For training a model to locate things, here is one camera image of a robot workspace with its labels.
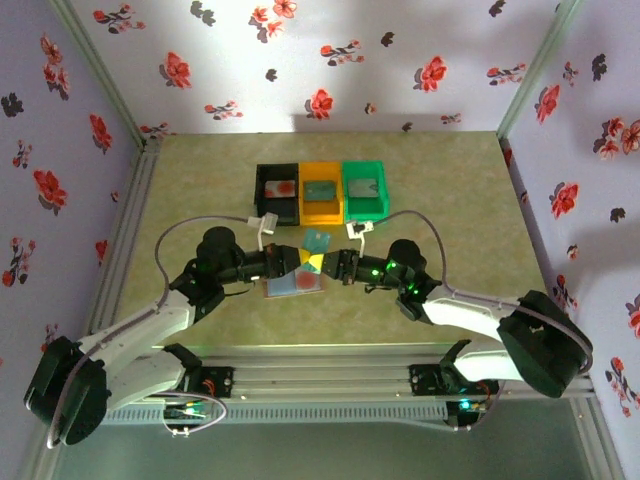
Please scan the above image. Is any red flower credit card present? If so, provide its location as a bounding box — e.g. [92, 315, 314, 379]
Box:
[294, 268, 325, 293]

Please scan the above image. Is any pink card holder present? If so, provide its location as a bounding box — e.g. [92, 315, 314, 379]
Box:
[262, 268, 329, 301]

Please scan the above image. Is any teal and yellow credit card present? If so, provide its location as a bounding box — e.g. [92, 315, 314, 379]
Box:
[298, 228, 333, 275]

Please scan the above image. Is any red flower sample card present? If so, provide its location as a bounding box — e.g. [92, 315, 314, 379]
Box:
[264, 179, 297, 200]

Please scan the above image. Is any teal sample card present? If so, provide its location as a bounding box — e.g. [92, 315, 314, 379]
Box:
[303, 180, 337, 202]

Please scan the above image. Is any grey sample card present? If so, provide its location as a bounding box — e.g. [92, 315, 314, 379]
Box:
[347, 178, 380, 200]

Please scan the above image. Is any black plastic bin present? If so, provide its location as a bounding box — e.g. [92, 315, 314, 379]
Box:
[254, 163, 303, 227]

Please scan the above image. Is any yellow plastic bin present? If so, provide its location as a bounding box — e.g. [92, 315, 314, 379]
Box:
[298, 160, 346, 226]

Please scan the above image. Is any green plastic bin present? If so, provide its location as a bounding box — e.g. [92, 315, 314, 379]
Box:
[341, 159, 390, 226]

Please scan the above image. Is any left controller board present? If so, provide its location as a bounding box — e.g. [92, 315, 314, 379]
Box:
[163, 402, 211, 421]

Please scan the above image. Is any controller board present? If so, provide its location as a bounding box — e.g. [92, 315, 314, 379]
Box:
[446, 398, 489, 416]
[163, 402, 211, 421]

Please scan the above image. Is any right controller board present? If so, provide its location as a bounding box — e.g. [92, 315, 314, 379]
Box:
[446, 398, 489, 416]

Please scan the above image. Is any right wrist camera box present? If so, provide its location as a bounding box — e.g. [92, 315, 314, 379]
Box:
[345, 219, 375, 257]

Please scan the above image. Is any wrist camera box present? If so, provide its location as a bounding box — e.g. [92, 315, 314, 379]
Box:
[248, 212, 279, 251]
[345, 219, 375, 257]

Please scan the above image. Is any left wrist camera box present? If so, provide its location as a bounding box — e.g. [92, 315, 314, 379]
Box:
[248, 212, 279, 251]

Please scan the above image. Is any left arm grey cable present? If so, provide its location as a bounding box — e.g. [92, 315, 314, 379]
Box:
[45, 214, 254, 449]

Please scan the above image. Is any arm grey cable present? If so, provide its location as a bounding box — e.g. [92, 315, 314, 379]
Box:
[369, 209, 596, 376]
[45, 214, 254, 449]

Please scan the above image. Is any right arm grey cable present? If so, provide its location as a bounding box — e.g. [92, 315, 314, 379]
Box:
[369, 209, 596, 376]

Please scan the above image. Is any aluminium frame rail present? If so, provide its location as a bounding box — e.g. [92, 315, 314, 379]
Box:
[49, 342, 597, 402]

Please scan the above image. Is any aluminium side rail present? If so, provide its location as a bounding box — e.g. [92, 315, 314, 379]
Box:
[102, 139, 162, 281]

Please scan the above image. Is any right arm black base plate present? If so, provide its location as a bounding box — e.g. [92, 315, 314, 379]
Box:
[408, 363, 501, 398]

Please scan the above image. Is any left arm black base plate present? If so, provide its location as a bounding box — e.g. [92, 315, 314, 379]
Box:
[169, 366, 235, 400]

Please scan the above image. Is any left base grey cable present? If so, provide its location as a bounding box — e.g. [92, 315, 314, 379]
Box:
[159, 392, 229, 439]

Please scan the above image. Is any base grey cable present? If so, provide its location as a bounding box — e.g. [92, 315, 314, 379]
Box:
[447, 384, 506, 434]
[159, 392, 229, 439]

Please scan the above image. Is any grey slotted cable duct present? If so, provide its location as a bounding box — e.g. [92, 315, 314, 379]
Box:
[99, 402, 450, 427]

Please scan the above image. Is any right base grey cable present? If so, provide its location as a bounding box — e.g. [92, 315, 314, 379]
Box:
[447, 384, 506, 434]

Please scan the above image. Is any aluminium corner post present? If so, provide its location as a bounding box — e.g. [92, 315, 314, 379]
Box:
[49, 0, 150, 151]
[497, 0, 584, 139]

